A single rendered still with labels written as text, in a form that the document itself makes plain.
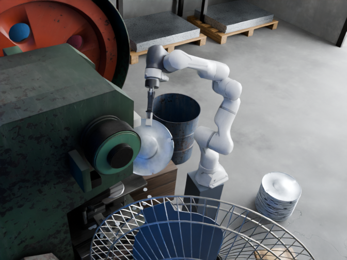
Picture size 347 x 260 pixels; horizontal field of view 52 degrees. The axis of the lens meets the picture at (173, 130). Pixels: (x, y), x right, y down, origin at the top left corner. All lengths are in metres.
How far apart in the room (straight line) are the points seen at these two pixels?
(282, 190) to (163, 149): 1.21
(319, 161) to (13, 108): 2.85
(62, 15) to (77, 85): 0.50
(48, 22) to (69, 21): 0.09
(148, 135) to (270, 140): 1.92
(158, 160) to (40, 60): 0.77
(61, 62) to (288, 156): 2.50
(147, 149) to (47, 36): 0.70
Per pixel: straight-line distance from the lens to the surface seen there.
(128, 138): 1.17
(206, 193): 2.32
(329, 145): 3.74
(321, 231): 2.94
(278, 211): 2.76
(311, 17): 6.11
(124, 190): 1.81
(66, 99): 1.16
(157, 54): 1.83
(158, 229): 0.83
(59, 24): 1.66
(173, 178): 2.59
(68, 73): 1.29
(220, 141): 2.06
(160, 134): 1.80
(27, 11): 1.59
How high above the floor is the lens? 2.15
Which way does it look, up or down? 39 degrees down
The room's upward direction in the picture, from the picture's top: 6 degrees clockwise
